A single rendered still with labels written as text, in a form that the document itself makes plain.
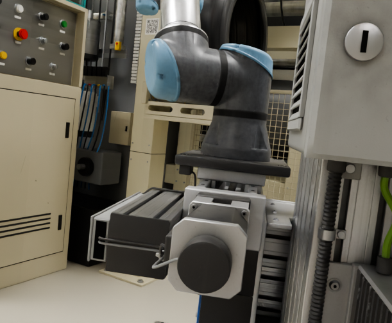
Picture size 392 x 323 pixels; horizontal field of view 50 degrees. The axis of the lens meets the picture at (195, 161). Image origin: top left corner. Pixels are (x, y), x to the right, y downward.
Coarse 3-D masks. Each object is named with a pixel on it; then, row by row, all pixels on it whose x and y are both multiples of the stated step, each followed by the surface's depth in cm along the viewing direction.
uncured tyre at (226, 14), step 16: (208, 0) 164; (224, 0) 165; (240, 0) 204; (256, 0) 191; (208, 16) 163; (224, 16) 164; (240, 16) 211; (256, 16) 207; (208, 32) 164; (224, 32) 166; (240, 32) 215; (256, 32) 211
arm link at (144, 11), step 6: (138, 0) 136; (144, 0) 135; (150, 0) 135; (156, 0) 136; (138, 6) 136; (144, 6) 135; (150, 6) 135; (156, 6) 136; (144, 12) 139; (150, 12) 138; (156, 12) 138
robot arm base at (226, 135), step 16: (224, 112) 87; (240, 112) 85; (256, 112) 86; (224, 128) 86; (240, 128) 85; (256, 128) 86; (208, 144) 88; (224, 144) 85; (240, 144) 85; (256, 144) 87; (256, 160) 85
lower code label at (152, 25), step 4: (148, 20) 201; (152, 20) 200; (156, 20) 199; (148, 24) 201; (152, 24) 200; (156, 24) 199; (148, 28) 201; (152, 28) 200; (156, 28) 199; (148, 32) 201; (152, 32) 200; (156, 32) 199
